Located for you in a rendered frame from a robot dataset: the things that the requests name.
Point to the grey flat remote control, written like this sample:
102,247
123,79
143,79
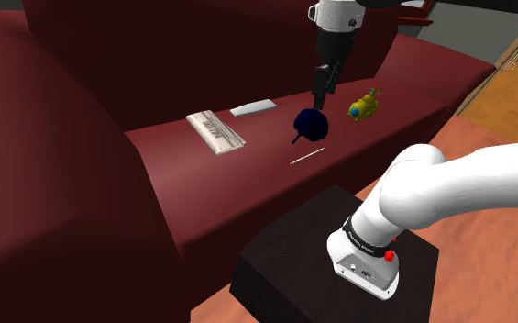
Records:
253,108

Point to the white folded newspaper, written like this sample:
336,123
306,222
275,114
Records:
216,132

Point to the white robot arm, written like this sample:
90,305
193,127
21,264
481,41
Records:
446,183

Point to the red wooden chair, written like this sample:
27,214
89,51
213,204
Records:
412,20

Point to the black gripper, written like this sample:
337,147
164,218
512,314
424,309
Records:
333,44

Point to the dark robot stand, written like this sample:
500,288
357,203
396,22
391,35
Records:
285,264

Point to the dark blue round brush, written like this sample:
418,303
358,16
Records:
312,125

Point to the dark red sofa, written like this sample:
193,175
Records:
62,156

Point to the thin pale pencil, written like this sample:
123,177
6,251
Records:
307,156

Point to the yellow submarine toy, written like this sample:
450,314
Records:
362,108

